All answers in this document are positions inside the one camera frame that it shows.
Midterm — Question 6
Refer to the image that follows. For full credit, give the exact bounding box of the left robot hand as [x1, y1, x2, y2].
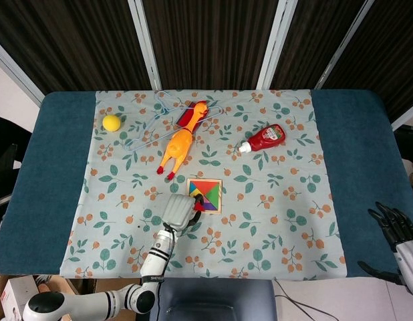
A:
[160, 193, 207, 237]

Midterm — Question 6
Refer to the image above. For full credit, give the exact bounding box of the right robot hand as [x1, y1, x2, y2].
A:
[358, 201, 413, 295]

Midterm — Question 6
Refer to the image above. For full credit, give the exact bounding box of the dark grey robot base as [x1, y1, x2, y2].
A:
[148, 278, 278, 321]

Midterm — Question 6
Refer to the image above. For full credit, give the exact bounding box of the wooden tangram puzzle tray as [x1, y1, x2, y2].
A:
[186, 178, 224, 215]

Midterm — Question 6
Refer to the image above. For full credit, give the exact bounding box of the yellow rubber chicken toy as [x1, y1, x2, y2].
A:
[156, 100, 209, 181]

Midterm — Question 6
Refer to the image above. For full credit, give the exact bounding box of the floral tablecloth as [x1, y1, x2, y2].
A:
[59, 88, 348, 280]

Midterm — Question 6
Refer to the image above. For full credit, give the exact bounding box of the black office chair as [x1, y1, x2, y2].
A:
[393, 124, 413, 161]

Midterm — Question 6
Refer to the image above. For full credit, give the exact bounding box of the yellow ball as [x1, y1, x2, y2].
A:
[103, 114, 122, 131]

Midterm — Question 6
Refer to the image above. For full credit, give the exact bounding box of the red ketchup bottle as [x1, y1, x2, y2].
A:
[239, 124, 287, 154]

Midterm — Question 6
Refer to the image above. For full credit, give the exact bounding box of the blue table cover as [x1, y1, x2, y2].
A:
[0, 89, 413, 279]

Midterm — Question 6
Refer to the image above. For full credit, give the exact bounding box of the cardboard box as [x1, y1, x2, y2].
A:
[0, 270, 89, 321]

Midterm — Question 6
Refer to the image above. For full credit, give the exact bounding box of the light blue wire hanger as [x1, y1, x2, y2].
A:
[124, 90, 224, 152]

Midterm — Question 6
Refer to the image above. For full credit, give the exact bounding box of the black cable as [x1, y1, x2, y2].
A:
[275, 279, 339, 321]

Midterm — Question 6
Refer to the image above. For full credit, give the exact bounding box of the white partition frame post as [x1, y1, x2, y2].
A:
[313, 0, 366, 90]
[0, 36, 45, 108]
[127, 0, 162, 90]
[256, 0, 298, 90]

